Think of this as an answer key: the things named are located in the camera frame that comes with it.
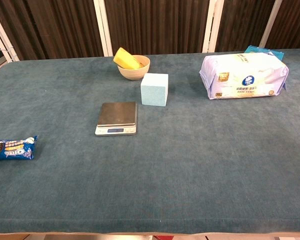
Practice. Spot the digital kitchen scale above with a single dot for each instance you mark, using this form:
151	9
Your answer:
117	117

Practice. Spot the light blue foam cube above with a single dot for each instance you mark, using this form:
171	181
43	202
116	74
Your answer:
153	90

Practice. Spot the teal table cloth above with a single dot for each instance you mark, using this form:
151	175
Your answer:
165	162

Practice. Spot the beige ribbed bowl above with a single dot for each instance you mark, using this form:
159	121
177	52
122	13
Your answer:
136	72

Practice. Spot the yellow sponge block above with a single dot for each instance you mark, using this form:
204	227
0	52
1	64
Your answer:
125	60

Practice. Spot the white purple tissue pack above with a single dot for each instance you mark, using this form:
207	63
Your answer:
242	77

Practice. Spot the blue flat plastic package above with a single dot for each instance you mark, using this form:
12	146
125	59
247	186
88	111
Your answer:
270	53

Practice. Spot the blue Oreo cookie pack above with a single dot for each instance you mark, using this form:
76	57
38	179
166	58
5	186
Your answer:
12	149

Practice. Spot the white slanted frame post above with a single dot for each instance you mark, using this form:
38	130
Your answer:
213	25
103	27
2	37
269	23

